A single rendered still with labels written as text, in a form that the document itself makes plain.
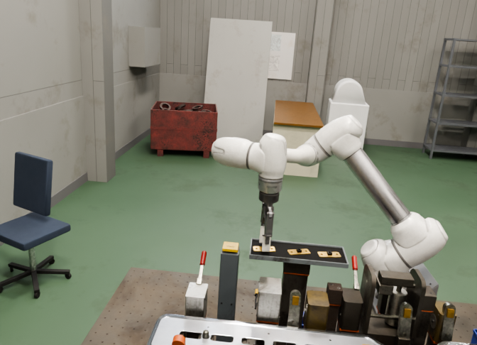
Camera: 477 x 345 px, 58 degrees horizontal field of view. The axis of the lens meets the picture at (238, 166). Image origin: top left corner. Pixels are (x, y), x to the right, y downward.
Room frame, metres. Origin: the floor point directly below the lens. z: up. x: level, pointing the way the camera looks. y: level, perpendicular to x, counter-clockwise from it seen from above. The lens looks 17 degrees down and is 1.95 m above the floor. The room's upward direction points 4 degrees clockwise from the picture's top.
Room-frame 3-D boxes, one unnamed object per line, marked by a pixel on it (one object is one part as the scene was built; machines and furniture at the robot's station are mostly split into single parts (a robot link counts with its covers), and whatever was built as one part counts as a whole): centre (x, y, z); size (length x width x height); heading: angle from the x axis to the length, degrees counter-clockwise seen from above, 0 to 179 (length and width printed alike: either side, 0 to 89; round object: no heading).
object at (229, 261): (1.50, 0.01, 0.92); 0.08 x 0.08 x 0.44; 87
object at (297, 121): (7.04, -0.89, 0.39); 2.21 x 0.71 x 0.78; 176
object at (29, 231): (2.93, 1.54, 0.48); 0.56 x 0.53 x 0.95; 173
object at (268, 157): (1.49, -0.11, 1.54); 0.13 x 0.11 x 0.16; 67
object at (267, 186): (1.48, -0.12, 1.43); 0.09 x 0.09 x 0.06
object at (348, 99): (7.69, -1.89, 0.65); 0.69 x 0.59 x 1.30; 86
